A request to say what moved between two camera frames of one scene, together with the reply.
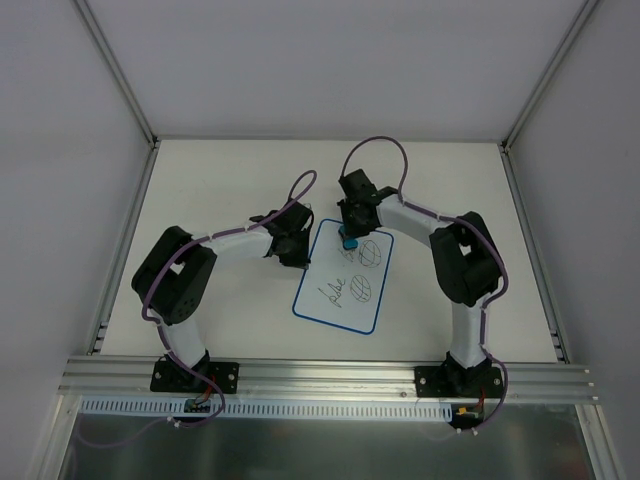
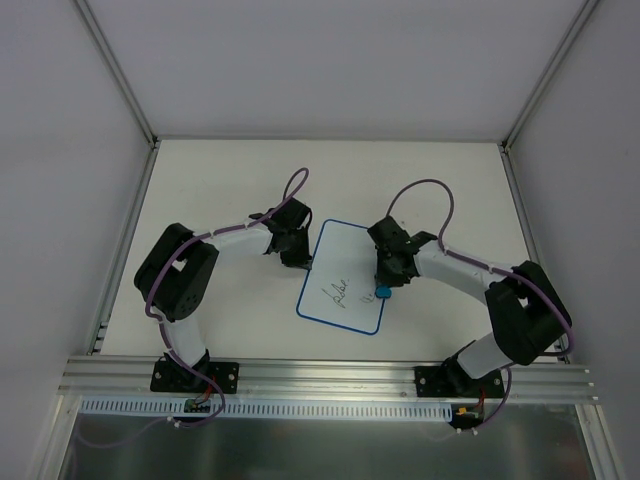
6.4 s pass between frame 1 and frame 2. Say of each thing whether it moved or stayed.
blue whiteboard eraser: moved
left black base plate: stayed
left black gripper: stayed
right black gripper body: moved
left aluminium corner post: stayed
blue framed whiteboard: stayed
